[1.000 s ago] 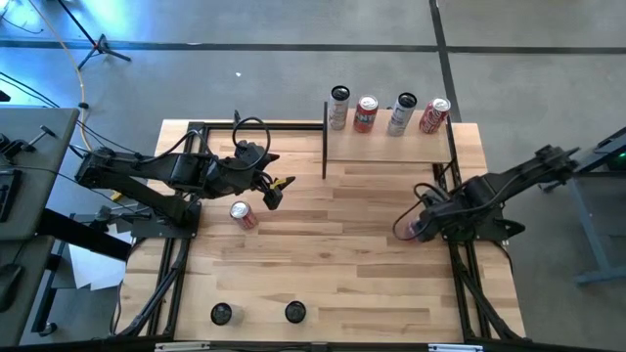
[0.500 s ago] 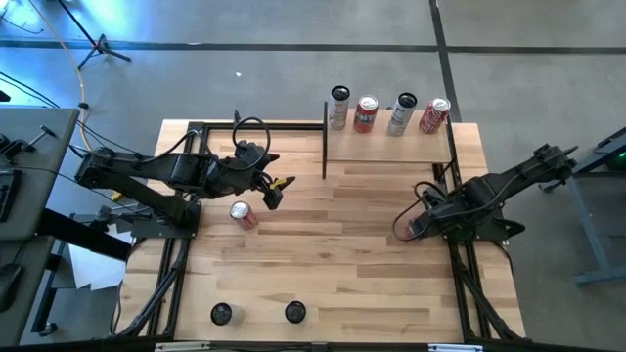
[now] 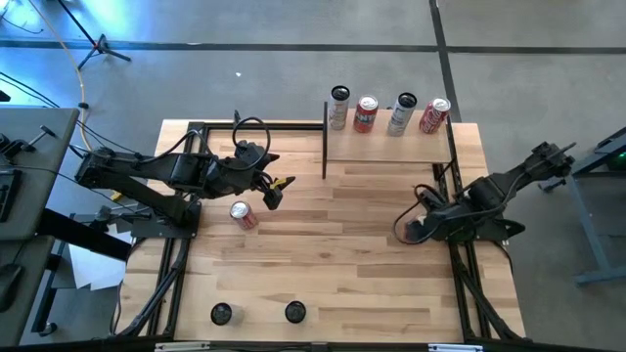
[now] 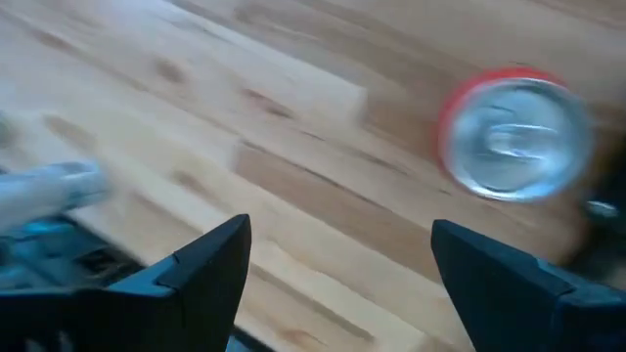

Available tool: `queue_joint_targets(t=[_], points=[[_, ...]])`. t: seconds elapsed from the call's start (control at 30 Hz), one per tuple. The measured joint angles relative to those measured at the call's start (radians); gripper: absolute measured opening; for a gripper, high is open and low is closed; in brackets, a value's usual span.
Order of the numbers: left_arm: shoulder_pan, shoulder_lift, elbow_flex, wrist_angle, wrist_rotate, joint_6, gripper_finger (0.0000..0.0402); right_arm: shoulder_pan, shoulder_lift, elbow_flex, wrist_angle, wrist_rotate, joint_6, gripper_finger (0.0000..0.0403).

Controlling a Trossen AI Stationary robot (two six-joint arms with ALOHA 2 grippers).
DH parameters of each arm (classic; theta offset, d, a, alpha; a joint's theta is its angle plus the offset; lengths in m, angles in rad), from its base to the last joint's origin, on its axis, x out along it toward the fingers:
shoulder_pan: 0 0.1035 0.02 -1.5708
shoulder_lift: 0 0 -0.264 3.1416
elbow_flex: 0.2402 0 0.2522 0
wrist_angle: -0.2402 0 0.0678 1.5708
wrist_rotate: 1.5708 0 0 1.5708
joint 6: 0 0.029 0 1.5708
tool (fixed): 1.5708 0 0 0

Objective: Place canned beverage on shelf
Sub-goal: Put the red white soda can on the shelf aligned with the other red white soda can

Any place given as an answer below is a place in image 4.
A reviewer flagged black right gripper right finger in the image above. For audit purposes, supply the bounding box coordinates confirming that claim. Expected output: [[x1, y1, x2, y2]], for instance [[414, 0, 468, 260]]
[[429, 218, 626, 352]]

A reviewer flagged red Fanta can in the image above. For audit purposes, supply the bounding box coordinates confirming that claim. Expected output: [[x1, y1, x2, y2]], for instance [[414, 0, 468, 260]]
[[432, 66, 596, 204]]

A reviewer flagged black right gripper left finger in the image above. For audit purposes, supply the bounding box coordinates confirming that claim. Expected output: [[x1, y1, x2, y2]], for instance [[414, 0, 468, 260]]
[[0, 213, 253, 352]]

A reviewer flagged silver blue Celsius can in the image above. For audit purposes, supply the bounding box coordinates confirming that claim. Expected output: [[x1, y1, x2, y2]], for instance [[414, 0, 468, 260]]
[[0, 159, 112, 241]]

